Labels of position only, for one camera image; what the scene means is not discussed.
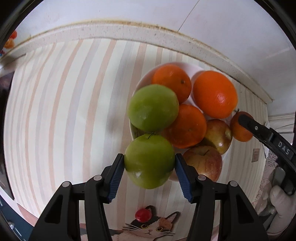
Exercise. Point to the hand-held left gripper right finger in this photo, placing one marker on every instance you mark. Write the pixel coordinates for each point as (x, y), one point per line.
(183, 178)

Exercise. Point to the red apple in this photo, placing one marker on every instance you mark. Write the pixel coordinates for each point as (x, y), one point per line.
(203, 162)

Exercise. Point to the large orange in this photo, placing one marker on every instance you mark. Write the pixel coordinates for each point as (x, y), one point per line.
(215, 93)

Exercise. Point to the person's right hand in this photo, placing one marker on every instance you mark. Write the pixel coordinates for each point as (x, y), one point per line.
(285, 208)

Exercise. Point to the dark yellowish-red apple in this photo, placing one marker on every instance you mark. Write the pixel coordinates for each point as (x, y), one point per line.
(218, 135)

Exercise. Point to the red cherry tomato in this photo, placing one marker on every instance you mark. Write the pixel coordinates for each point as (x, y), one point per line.
(143, 215)

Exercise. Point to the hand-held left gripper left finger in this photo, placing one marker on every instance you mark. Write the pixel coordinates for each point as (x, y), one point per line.
(115, 178)

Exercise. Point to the orange mandarin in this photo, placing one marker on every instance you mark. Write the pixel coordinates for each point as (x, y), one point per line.
(172, 81)
(187, 126)

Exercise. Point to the small dark orange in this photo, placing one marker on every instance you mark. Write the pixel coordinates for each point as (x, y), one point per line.
(239, 133)

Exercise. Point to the green apple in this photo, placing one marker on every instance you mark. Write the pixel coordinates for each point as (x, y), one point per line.
(153, 107)
(150, 160)

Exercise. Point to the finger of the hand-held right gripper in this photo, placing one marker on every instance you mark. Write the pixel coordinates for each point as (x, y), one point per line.
(254, 127)

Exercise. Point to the white plate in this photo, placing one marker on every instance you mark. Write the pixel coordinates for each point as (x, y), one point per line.
(144, 80)

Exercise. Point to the striped cat print tablecloth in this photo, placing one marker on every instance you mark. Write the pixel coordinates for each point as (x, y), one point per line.
(69, 115)

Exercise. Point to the blue base cabinet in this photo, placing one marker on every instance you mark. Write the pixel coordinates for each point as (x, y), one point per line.
(13, 222)

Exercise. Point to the colourful wall stickers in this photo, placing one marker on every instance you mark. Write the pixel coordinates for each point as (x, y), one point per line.
(10, 41)

